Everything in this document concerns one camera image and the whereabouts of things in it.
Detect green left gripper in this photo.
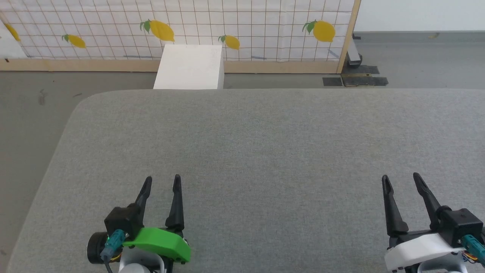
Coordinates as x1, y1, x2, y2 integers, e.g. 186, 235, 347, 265
123, 174, 192, 264

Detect white box pedestal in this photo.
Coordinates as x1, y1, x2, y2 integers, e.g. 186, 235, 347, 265
153, 44, 225, 90

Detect right arm teal plug cable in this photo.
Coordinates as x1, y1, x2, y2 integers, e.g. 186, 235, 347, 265
460, 234, 485, 263

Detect grey metal partition foot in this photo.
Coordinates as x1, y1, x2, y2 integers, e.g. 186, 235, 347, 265
346, 34, 363, 69

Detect lemon print partition screen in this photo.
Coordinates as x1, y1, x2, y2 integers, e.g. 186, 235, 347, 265
0, 0, 361, 74

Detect black floor mat pieces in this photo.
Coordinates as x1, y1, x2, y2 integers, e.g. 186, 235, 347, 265
322, 65, 389, 87

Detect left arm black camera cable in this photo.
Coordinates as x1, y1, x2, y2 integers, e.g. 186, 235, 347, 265
100, 229, 126, 273

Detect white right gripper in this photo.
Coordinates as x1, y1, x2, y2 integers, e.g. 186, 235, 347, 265
381, 172, 465, 271

